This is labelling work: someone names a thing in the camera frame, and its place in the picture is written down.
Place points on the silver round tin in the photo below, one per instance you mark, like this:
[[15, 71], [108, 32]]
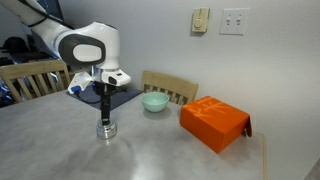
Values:
[[106, 133]]

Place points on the dark blue cloth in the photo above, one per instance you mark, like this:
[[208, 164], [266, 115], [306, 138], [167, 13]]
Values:
[[125, 96]]

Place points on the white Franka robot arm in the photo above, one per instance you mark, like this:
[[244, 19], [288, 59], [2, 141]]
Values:
[[86, 50]]

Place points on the clear glass object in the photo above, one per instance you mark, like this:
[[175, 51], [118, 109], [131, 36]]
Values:
[[114, 125]]

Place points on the light wooden slatted chair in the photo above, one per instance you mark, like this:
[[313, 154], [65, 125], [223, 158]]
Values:
[[170, 85], [33, 68]]

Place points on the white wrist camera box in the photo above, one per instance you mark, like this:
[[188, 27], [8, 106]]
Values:
[[80, 81]]

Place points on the dark tall cabinet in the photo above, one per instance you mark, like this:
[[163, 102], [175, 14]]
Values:
[[51, 8]]

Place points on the orange cardboard box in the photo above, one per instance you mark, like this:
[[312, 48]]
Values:
[[213, 123]]

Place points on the white double light switch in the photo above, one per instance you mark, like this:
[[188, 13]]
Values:
[[234, 21]]

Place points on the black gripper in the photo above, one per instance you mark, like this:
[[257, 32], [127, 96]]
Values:
[[106, 93]]

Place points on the mint green bowl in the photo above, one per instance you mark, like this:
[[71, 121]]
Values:
[[155, 101]]

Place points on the beige wall thermostat dial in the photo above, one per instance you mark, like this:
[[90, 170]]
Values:
[[200, 20]]

